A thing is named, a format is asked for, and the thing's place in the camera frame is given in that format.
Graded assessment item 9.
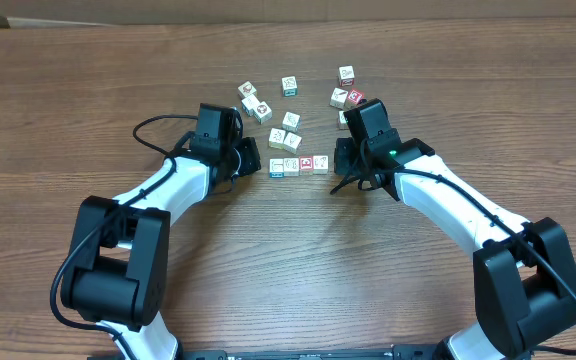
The wooden block fish picture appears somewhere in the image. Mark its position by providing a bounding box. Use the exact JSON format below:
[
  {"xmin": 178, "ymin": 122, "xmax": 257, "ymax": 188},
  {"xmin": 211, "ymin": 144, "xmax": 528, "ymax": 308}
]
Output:
[{"xmin": 282, "ymin": 112, "xmax": 301, "ymax": 133}]

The wooden block ice cream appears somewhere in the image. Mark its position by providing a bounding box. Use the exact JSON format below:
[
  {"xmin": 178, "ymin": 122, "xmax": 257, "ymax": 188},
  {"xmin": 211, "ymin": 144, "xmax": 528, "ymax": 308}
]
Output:
[{"xmin": 283, "ymin": 132, "xmax": 302, "ymax": 154}]

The wooden block pretzel picture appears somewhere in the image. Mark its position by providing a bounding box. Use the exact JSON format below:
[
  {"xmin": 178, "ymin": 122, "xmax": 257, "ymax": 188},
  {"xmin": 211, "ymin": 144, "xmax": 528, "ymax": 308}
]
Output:
[{"xmin": 338, "ymin": 111, "xmax": 348, "ymax": 130}]

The wooden block brown picture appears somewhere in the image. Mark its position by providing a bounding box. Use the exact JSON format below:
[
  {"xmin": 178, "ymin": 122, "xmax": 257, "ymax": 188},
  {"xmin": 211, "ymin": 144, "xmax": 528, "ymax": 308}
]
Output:
[{"xmin": 237, "ymin": 81, "xmax": 257, "ymax": 99}]

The plain wooden block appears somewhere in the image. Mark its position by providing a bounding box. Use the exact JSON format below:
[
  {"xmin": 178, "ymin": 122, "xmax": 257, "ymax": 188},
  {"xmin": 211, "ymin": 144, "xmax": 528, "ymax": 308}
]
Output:
[{"xmin": 283, "ymin": 158, "xmax": 300, "ymax": 177}]

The wooden block blue side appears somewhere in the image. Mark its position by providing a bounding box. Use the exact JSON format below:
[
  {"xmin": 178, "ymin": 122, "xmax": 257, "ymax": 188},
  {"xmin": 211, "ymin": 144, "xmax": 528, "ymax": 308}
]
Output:
[{"xmin": 269, "ymin": 159, "xmax": 285, "ymax": 178}]

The wooden block round picture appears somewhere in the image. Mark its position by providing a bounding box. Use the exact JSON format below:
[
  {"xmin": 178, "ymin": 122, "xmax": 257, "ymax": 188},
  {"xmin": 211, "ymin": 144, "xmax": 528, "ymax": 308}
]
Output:
[{"xmin": 253, "ymin": 101, "xmax": 272, "ymax": 124}]

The wooden block green side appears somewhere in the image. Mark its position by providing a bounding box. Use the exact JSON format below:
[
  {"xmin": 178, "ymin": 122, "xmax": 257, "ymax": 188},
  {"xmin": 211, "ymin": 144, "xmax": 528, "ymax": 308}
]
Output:
[{"xmin": 281, "ymin": 76, "xmax": 298, "ymax": 97}]

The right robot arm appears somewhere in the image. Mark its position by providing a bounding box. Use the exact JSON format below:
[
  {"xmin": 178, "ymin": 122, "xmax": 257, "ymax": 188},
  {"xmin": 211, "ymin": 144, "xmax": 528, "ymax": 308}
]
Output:
[{"xmin": 334, "ymin": 99, "xmax": 576, "ymax": 359}]

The wooden block red side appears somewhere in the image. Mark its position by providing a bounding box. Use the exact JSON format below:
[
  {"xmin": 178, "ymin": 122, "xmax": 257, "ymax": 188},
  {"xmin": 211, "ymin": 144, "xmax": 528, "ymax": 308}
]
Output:
[{"xmin": 338, "ymin": 65, "xmax": 355, "ymax": 87}]

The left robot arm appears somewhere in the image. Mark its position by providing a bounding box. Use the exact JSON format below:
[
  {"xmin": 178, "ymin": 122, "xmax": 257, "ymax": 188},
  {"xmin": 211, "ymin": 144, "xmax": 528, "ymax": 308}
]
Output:
[{"xmin": 49, "ymin": 104, "xmax": 261, "ymax": 359}]

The wooden block yellow side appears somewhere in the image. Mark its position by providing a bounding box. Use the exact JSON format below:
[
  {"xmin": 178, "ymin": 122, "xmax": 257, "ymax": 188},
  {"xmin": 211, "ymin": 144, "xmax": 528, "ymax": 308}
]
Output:
[{"xmin": 268, "ymin": 128, "xmax": 286, "ymax": 149}]

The wooden block teal side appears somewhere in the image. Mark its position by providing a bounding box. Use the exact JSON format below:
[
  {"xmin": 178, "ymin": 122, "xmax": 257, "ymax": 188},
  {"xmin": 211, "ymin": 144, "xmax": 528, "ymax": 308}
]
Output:
[{"xmin": 313, "ymin": 155, "xmax": 329, "ymax": 175}]

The wooden block letter blue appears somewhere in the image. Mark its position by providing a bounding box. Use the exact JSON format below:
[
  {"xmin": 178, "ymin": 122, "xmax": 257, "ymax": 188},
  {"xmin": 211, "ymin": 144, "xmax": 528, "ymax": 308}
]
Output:
[{"xmin": 242, "ymin": 95, "xmax": 260, "ymax": 117}]

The wooden block brush picture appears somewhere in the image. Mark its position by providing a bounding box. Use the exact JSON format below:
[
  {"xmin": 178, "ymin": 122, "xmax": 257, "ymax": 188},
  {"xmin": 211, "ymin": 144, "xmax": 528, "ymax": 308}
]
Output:
[{"xmin": 330, "ymin": 88, "xmax": 348, "ymax": 110}]

